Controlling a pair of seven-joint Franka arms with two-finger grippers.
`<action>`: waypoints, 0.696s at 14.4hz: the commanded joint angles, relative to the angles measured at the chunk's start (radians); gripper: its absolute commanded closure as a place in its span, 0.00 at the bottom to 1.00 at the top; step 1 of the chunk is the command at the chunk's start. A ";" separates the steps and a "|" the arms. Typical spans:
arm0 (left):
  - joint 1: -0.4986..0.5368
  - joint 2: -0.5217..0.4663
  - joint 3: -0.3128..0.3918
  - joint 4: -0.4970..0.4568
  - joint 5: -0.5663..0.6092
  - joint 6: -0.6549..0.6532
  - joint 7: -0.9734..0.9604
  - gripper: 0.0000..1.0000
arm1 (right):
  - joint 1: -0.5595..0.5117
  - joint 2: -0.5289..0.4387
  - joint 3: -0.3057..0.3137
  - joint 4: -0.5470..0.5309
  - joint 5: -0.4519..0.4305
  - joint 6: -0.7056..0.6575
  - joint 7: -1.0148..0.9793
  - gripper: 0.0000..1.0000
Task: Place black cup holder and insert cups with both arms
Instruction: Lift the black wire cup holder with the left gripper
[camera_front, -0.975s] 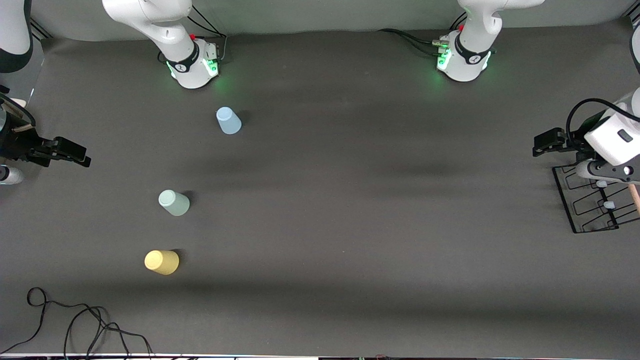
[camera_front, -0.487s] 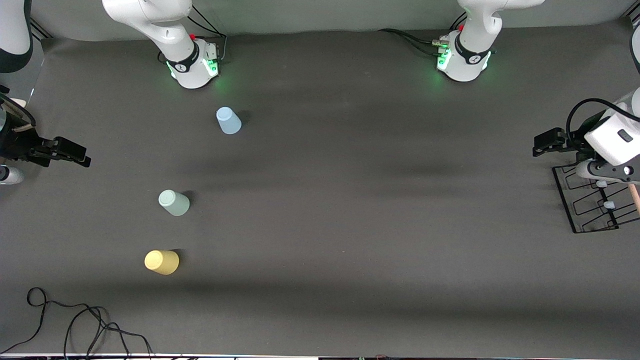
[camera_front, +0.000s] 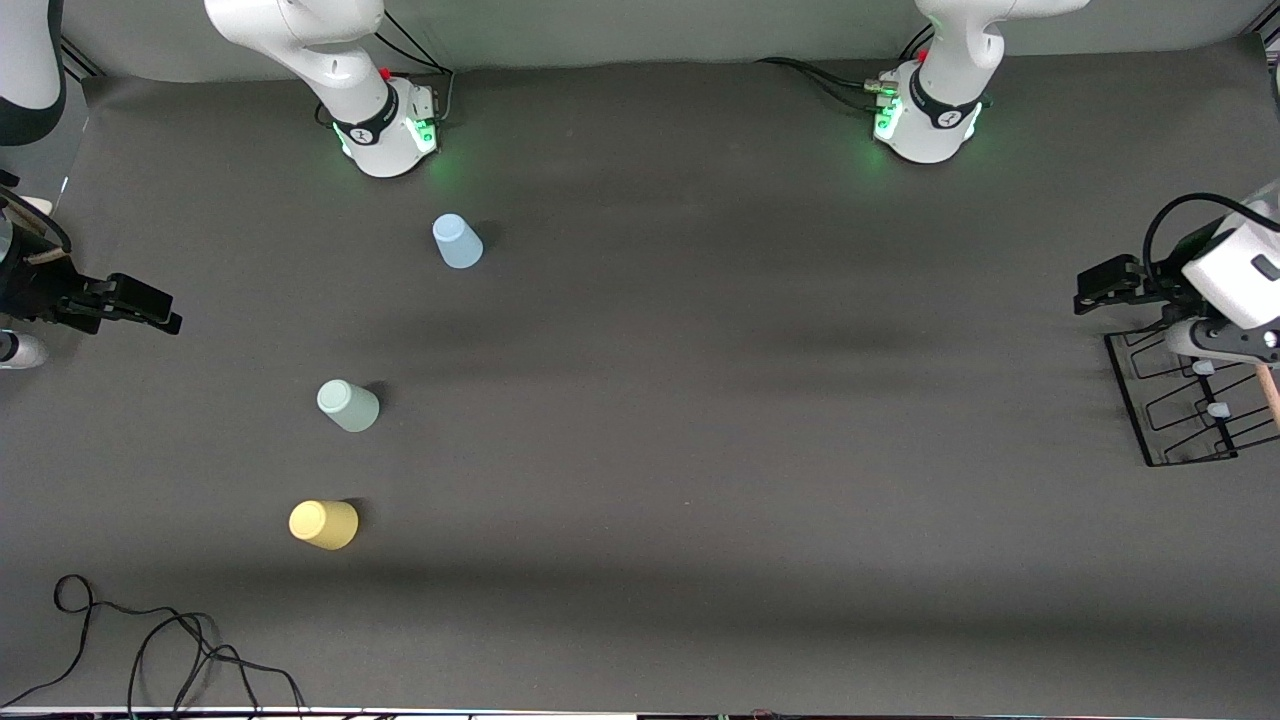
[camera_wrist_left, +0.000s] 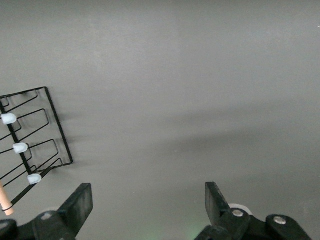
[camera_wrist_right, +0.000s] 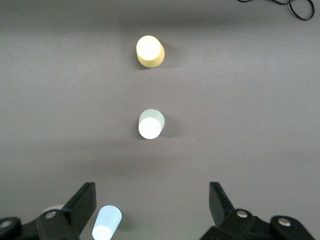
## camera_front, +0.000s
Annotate light blue plastic cup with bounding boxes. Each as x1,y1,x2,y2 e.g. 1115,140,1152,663
432,213,484,270

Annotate black left arm base cables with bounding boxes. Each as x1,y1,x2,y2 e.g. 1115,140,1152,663
755,25,936,113

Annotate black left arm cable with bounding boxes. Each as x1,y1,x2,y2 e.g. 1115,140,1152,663
1143,192,1280,299

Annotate black wire cup holder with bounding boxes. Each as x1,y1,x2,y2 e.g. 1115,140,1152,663
1104,330,1280,469

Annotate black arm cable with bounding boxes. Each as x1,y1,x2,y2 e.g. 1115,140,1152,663
1143,192,1280,299
0,186,76,251

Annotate yellow plastic cup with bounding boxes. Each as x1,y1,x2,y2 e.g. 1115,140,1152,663
289,500,359,551

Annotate pale green plastic cup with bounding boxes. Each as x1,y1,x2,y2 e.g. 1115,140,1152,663
317,379,381,433

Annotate thin black loose cable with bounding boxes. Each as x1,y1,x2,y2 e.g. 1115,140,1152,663
0,574,306,716

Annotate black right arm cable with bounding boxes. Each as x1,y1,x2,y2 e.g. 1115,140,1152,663
0,186,76,251

